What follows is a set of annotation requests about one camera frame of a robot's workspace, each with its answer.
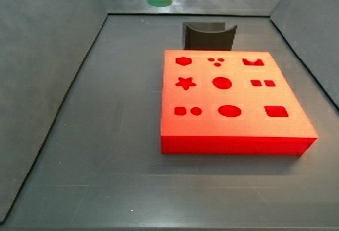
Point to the red shape-sorting block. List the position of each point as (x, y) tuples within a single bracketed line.
[(228, 104)]

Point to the dark curved holder block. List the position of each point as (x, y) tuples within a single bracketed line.
[(209, 36)]

